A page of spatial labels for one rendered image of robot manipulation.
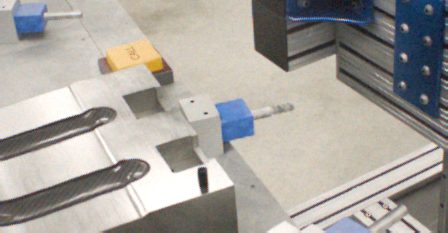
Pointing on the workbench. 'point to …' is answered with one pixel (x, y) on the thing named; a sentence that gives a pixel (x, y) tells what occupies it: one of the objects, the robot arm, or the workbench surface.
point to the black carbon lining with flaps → (22, 143)
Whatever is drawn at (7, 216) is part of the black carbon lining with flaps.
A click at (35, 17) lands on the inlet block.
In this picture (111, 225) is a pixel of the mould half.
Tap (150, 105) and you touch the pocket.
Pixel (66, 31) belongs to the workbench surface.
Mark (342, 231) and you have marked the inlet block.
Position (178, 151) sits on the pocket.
